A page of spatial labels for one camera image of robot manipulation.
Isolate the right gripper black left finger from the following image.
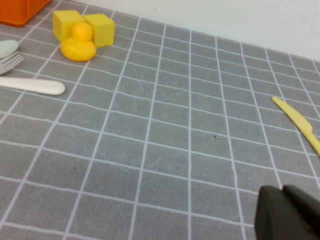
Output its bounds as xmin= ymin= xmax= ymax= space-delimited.
xmin=254 ymin=185 xmax=313 ymax=240

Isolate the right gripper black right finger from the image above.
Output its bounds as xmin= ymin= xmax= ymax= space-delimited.
xmin=283 ymin=184 xmax=320 ymax=240

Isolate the white plastic knife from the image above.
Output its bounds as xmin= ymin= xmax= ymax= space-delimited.
xmin=0 ymin=76 xmax=66 ymax=96

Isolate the grey plastic fork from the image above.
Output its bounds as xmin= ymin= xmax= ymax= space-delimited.
xmin=0 ymin=51 xmax=25 ymax=76

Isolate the mint green plastic spoon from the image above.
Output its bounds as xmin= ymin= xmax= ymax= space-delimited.
xmin=0 ymin=39 xmax=20 ymax=60

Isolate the orange plastic cutlery holder crate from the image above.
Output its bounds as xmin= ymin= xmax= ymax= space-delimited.
xmin=0 ymin=0 xmax=52 ymax=28

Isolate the pale yellow plastic knife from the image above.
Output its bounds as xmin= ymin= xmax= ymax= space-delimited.
xmin=271 ymin=96 xmax=320 ymax=158

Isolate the grey grid tablecloth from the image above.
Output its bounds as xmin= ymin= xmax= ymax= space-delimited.
xmin=0 ymin=0 xmax=320 ymax=240

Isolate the yellow foam cube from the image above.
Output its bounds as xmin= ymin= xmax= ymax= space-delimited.
xmin=83 ymin=13 xmax=116 ymax=48
xmin=52 ymin=9 xmax=86 ymax=42

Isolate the yellow rubber duck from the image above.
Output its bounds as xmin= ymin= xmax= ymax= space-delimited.
xmin=60 ymin=21 xmax=97 ymax=63

